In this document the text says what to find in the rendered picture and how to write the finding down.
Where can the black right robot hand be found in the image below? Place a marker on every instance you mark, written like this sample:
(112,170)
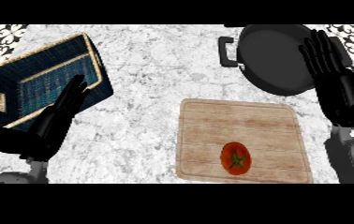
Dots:
(333,90)

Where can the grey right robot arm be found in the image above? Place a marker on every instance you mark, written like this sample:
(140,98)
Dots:
(342,152)

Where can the red tomato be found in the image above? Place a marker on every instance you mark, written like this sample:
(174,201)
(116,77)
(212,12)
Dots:
(236,158)

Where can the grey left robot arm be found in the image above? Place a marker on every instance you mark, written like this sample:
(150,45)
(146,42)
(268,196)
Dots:
(25,171)

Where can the dark blue wicker basket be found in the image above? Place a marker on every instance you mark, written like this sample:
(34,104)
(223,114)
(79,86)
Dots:
(46,77)

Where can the dark grey pot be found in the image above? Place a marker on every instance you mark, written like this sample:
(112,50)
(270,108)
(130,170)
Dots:
(276,59)

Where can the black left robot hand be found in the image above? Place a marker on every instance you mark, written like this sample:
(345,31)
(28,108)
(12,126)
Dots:
(50,121)

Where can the wooden cutting board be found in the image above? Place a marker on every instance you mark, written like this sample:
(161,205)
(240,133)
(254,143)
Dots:
(242,131)

